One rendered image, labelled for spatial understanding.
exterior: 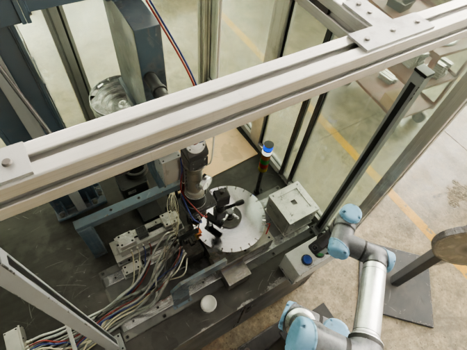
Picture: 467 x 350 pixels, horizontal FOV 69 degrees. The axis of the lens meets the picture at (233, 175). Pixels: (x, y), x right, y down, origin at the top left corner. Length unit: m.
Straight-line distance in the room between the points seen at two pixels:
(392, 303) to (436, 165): 1.41
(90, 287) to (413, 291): 2.08
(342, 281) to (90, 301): 1.66
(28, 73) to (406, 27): 1.07
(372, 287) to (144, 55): 0.99
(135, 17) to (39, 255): 1.18
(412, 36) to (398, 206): 2.56
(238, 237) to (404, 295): 1.54
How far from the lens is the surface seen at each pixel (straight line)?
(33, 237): 1.89
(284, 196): 1.69
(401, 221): 3.01
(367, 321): 1.12
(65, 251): 1.80
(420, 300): 2.78
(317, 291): 2.52
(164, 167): 1.06
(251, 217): 1.55
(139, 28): 1.08
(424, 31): 0.60
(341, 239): 1.24
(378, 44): 0.52
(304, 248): 1.59
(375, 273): 1.22
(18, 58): 1.26
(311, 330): 1.01
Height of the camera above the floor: 2.31
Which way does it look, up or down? 56 degrees down
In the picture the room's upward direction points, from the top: 8 degrees clockwise
